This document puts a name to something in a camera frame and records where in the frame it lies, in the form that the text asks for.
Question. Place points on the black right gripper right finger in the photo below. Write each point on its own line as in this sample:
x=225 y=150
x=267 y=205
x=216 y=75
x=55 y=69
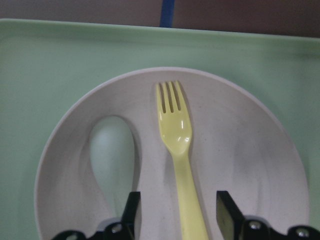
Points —
x=228 y=216

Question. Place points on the beige round plate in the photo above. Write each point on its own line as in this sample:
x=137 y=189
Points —
x=238 y=145

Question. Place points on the yellow plastic fork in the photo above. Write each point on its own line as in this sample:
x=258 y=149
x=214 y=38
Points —
x=176 y=132

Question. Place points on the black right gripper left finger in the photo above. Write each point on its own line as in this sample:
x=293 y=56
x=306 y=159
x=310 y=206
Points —
x=129 y=216

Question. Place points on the pale green plastic spoon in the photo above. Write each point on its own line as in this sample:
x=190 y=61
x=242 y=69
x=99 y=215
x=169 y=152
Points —
x=112 y=156

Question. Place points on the light green tray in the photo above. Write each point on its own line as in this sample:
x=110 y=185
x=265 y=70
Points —
x=46 y=66

